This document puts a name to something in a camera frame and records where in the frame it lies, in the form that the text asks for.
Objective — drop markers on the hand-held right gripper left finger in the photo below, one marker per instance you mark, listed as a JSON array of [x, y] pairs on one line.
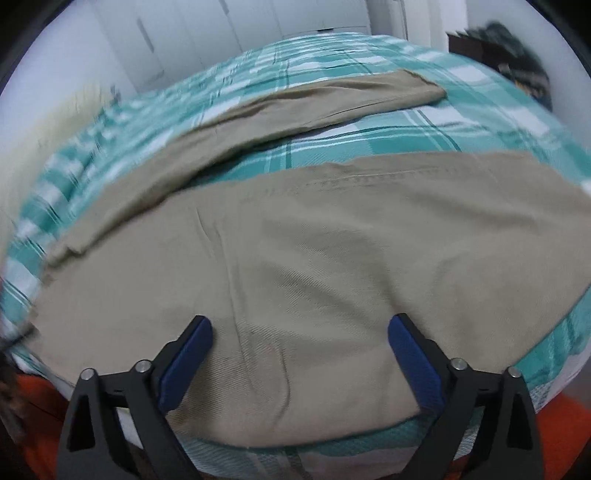
[[187, 355]]

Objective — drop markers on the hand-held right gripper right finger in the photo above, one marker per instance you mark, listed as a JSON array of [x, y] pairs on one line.
[[415, 360]]

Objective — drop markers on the khaki pants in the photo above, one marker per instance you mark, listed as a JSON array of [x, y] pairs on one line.
[[300, 277]]

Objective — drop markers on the orange cloth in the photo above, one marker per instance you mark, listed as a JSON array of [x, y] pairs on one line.
[[39, 415]]

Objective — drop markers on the green plaid bed blanket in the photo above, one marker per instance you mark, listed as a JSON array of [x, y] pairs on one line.
[[369, 143]]

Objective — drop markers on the beige pillow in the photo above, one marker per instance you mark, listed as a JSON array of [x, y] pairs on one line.
[[37, 147]]

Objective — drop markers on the dark cluttered shelf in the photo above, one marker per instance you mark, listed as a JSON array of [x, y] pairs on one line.
[[512, 55]]

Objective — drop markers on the white wardrobe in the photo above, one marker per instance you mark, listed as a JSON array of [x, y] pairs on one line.
[[207, 27]]

